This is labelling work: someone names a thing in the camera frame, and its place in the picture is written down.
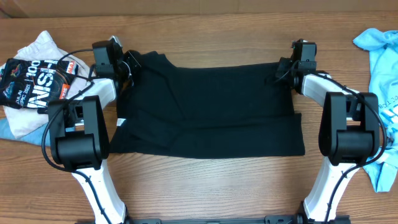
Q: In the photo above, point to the black printed folded t-shirt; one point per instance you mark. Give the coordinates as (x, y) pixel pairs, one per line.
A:
(33, 84)

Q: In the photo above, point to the light blue t-shirt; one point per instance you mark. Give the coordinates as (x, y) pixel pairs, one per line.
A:
(382, 48)

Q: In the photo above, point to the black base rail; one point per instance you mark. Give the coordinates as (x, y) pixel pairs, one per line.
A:
(269, 219)

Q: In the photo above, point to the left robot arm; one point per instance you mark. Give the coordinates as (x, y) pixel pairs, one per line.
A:
(76, 129)

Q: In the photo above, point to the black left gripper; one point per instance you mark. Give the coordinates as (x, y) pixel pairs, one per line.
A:
(134, 60)

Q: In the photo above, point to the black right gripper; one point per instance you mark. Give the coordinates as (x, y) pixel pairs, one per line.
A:
(279, 72)

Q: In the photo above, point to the blue folded jeans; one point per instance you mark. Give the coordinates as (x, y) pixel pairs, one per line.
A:
(28, 130)

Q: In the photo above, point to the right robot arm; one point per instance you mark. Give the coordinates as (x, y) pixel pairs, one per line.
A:
(351, 136)

